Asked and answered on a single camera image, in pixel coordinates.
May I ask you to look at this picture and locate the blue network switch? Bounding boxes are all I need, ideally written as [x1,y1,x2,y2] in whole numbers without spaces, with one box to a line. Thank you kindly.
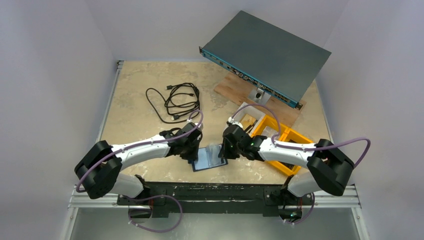
[199,10,332,110]

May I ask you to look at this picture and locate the gold cards stack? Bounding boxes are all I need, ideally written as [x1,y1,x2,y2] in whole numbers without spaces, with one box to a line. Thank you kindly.
[240,114,257,132]

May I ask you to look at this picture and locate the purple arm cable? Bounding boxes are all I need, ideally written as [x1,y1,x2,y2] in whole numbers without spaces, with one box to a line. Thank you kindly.
[75,109,205,194]
[228,104,372,168]

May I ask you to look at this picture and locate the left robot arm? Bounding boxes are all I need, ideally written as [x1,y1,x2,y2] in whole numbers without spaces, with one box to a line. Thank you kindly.
[74,122,203,199]

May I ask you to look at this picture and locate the wooden board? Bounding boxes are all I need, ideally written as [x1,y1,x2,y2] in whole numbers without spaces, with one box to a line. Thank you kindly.
[214,73,306,127]

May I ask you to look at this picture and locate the white plastic bin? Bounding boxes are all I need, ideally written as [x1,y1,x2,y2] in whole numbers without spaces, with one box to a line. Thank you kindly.
[232,102,266,134]

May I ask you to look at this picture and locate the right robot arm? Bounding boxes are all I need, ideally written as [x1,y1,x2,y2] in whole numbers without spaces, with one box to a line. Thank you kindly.
[220,124,354,197]

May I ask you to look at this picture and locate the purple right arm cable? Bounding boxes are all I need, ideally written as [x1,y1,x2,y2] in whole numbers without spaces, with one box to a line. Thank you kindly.
[228,104,372,168]

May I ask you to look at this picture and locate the black coiled cable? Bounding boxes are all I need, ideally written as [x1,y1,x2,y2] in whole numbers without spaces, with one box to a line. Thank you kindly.
[145,82,201,124]

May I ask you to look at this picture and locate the yellow plastic bin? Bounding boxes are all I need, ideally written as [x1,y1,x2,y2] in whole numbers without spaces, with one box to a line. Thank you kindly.
[250,115,313,176]

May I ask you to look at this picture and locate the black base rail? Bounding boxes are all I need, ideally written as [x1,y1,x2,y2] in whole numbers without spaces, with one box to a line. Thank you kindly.
[117,181,313,220]

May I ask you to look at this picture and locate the metal stand bracket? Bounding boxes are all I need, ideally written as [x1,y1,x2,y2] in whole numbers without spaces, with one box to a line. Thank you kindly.
[247,88,271,105]

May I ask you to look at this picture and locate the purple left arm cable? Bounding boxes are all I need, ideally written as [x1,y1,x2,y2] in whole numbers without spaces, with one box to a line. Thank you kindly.
[75,109,205,194]

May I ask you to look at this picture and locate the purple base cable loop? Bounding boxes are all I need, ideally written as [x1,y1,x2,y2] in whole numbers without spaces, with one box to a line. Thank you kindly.
[127,194,184,233]

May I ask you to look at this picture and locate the white cards in yellow bin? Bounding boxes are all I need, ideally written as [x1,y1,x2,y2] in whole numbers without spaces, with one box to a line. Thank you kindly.
[261,128,279,138]

